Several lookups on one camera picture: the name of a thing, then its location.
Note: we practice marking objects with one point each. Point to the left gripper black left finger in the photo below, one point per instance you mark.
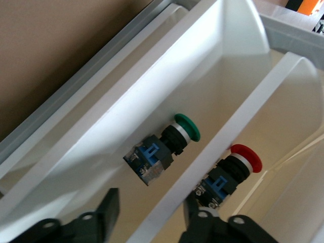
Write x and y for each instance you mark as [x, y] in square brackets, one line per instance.
[76, 227]

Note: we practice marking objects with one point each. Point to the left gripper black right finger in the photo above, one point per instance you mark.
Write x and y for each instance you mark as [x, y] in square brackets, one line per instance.
[222, 231]

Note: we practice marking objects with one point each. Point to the red push button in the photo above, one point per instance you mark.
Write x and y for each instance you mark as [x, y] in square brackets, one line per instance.
[227, 177]

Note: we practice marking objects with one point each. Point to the white plastic drawer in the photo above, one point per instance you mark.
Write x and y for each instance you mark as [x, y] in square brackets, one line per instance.
[215, 101]
[278, 114]
[83, 101]

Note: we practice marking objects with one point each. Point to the green push button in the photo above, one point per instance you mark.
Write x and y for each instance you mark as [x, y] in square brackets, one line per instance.
[157, 157]

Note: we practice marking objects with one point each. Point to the white drawer cabinet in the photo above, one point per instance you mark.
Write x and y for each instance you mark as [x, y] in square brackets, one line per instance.
[50, 107]

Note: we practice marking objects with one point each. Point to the orange box with hole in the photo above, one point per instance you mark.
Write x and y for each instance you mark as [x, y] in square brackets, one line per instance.
[307, 6]

